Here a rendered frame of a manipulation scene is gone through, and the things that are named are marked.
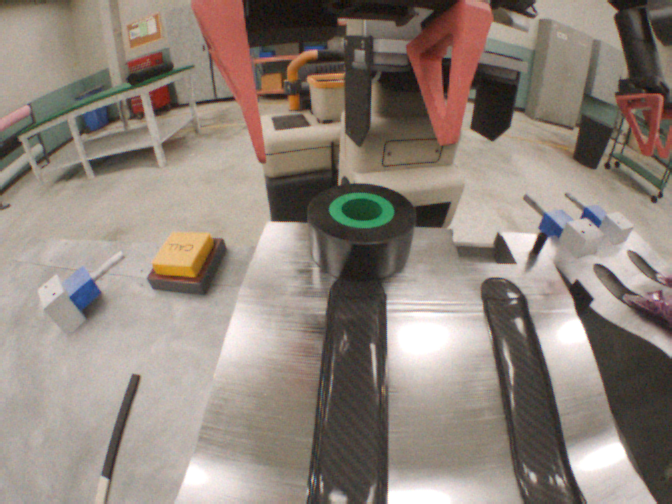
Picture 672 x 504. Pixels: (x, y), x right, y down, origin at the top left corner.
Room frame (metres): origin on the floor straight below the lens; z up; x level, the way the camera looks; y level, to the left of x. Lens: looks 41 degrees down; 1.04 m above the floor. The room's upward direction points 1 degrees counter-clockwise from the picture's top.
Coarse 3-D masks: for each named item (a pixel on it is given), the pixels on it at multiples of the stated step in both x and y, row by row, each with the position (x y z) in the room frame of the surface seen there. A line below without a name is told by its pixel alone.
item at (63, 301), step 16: (80, 272) 0.20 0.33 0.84; (96, 272) 0.21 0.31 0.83; (48, 288) 0.16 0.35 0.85; (64, 288) 0.17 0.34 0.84; (80, 288) 0.17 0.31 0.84; (96, 288) 0.19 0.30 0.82; (48, 304) 0.13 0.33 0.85; (64, 304) 0.15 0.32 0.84; (80, 304) 0.16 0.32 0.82; (64, 320) 0.14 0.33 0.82; (80, 320) 0.15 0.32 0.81
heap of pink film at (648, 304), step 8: (664, 280) 0.13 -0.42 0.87; (624, 296) 0.13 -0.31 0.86; (632, 296) 0.12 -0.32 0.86; (648, 296) 0.10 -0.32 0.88; (656, 296) 0.10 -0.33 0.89; (664, 296) 0.09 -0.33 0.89; (632, 304) 0.11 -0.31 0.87; (640, 304) 0.10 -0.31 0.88; (648, 304) 0.10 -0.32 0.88; (656, 304) 0.09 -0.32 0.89; (664, 304) 0.08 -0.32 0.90; (640, 312) 0.09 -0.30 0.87; (648, 312) 0.09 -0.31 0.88; (656, 312) 0.08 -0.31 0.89; (664, 312) 0.07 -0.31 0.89; (656, 320) 0.07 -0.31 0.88; (664, 320) 0.07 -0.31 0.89
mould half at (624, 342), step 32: (608, 256) 0.20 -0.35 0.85; (640, 288) 0.13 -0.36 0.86; (608, 320) 0.10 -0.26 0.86; (640, 320) 0.08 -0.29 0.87; (608, 352) 0.08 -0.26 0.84; (640, 352) 0.05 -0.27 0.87; (608, 384) 0.05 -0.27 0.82; (640, 384) 0.03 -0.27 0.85; (640, 416) 0.00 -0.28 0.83; (640, 448) -0.03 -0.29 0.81
